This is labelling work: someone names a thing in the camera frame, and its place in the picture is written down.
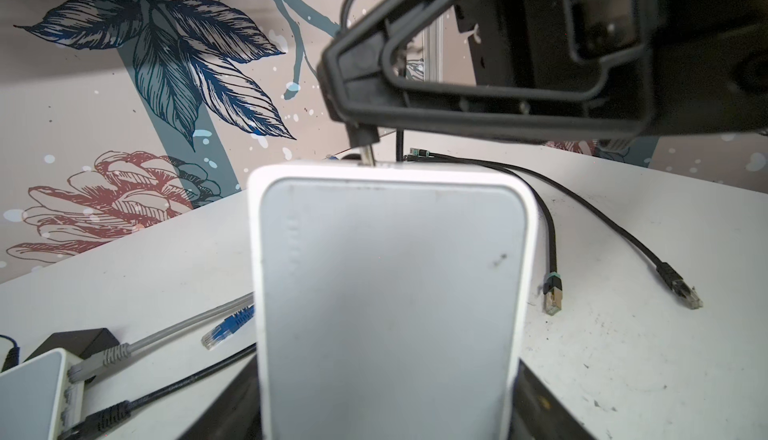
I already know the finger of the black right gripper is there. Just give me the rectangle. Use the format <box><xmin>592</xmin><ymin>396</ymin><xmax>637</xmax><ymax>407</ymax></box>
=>
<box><xmin>318</xmin><ymin>0</ymin><xmax>654</xmax><ymax>143</ymax></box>

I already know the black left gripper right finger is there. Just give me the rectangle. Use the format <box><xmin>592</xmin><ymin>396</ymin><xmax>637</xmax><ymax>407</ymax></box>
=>
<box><xmin>509</xmin><ymin>361</ymin><xmax>595</xmax><ymax>440</ymax></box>

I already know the blue ethernet cable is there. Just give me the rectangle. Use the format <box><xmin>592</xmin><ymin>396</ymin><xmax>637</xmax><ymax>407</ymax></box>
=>
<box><xmin>200</xmin><ymin>303</ymin><xmax>256</xmax><ymax>351</ymax></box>

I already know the grey ethernet cable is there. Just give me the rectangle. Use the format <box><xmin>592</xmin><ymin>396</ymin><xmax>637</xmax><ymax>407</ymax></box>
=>
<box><xmin>67</xmin><ymin>291</ymin><xmax>256</xmax><ymax>385</ymax></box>

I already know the black adapter with cord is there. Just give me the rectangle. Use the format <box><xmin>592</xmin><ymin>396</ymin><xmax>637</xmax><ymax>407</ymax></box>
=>
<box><xmin>3</xmin><ymin>328</ymin><xmax>126</xmax><ymax>382</ymax></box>

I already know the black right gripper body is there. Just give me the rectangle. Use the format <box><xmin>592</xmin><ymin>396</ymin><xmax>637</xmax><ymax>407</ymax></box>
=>
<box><xmin>453</xmin><ymin>0</ymin><xmax>767</xmax><ymax>137</ymax></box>

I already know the black looped ethernet cable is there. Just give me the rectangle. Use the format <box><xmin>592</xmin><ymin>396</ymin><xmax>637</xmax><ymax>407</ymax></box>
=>
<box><xmin>56</xmin><ymin>342</ymin><xmax>259</xmax><ymax>440</ymax></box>

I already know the black cable gold green plug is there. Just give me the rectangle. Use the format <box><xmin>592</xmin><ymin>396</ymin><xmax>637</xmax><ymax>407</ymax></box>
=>
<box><xmin>403</xmin><ymin>149</ymin><xmax>563</xmax><ymax>316</ymax></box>

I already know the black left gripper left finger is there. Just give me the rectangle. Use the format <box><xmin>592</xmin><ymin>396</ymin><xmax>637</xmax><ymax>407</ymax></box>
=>
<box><xmin>179</xmin><ymin>373</ymin><xmax>263</xmax><ymax>440</ymax></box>

